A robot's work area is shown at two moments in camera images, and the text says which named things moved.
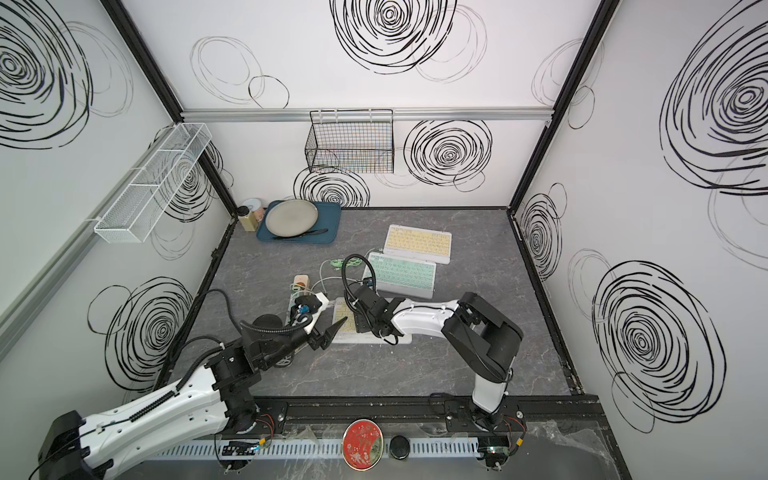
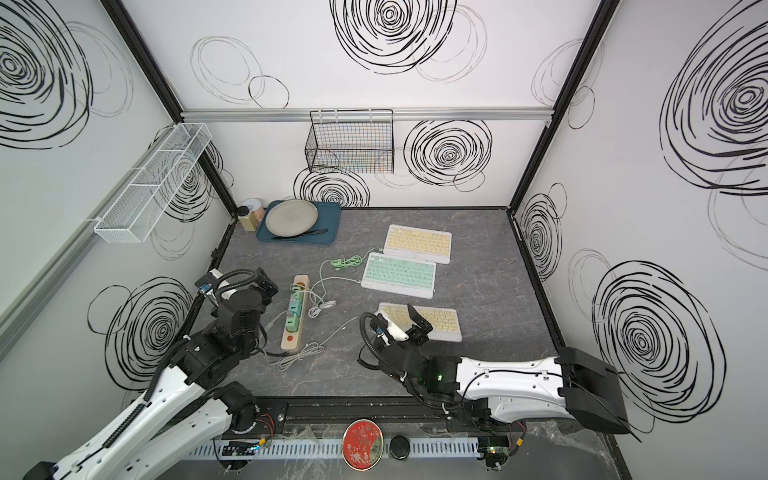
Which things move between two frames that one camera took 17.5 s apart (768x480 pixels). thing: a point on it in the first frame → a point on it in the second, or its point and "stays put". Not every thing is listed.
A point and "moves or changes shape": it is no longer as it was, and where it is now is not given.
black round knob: [399, 446] stays put
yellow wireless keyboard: [419, 244] stays put
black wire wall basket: [351, 141] stays put
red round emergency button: [363, 444] stays put
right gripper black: [360, 322] → [419, 337]
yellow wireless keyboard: [348, 333] moves or changes shape
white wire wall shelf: [140, 207] stays put
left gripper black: [327, 338] → [265, 285]
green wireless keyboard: [401, 275] stays put
